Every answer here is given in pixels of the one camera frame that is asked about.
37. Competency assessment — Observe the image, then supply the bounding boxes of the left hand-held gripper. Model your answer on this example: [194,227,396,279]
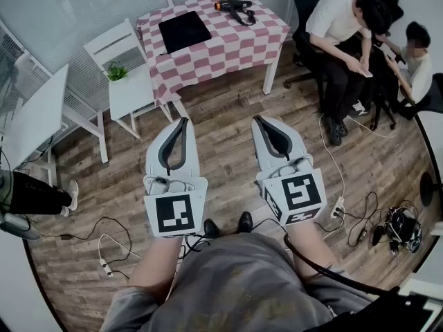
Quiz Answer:
[143,116,208,239]

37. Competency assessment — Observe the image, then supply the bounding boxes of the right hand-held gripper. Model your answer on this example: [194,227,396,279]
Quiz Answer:
[251,115,328,226]

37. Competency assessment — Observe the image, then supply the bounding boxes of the black cloth bag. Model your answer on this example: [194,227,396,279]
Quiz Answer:
[158,10,213,56]

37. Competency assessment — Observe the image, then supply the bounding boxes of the person's right forearm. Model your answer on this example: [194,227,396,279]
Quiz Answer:
[285,219,342,279]

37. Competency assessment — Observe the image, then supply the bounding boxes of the person's left forearm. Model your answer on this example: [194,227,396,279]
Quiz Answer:
[128,235,184,306]

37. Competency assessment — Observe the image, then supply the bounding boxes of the white chair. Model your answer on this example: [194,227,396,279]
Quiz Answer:
[82,17,174,140]

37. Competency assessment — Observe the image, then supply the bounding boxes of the person's right black shoe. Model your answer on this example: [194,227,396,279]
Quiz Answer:
[237,211,253,234]

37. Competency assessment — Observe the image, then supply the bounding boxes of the person's black shoe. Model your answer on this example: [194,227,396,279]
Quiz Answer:
[203,219,222,239]
[237,211,253,234]

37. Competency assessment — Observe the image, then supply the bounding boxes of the person's left black shoe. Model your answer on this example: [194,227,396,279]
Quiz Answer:
[203,219,222,239]

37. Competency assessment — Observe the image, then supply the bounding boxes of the white power strip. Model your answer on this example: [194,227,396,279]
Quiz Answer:
[318,114,347,220]
[98,233,143,278]

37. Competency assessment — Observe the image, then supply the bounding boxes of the small green potted plant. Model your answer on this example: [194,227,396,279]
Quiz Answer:
[105,60,129,82]

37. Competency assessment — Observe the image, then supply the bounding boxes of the red white checkered tablecloth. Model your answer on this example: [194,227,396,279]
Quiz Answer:
[136,0,291,107]

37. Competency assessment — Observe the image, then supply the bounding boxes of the white desk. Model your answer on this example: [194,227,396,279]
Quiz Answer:
[5,64,110,186]

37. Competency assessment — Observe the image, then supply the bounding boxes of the person's grey shirt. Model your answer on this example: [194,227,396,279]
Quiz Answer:
[100,232,381,332]

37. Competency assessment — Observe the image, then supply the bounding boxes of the black round stand base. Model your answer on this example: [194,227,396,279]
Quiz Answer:
[419,171,435,208]

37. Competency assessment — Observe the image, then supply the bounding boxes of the grey device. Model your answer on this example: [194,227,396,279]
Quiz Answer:
[0,212,41,241]

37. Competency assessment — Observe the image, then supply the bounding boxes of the black chest pack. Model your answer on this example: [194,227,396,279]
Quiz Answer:
[304,288,437,332]

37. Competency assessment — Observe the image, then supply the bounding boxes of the black cable with adapter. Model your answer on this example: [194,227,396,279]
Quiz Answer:
[34,216,139,279]

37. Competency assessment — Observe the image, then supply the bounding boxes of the tangle of black cables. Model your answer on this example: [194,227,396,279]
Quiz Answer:
[370,205,423,255]

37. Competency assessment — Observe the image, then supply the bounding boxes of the thick black cable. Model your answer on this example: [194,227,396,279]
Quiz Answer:
[283,233,399,295]

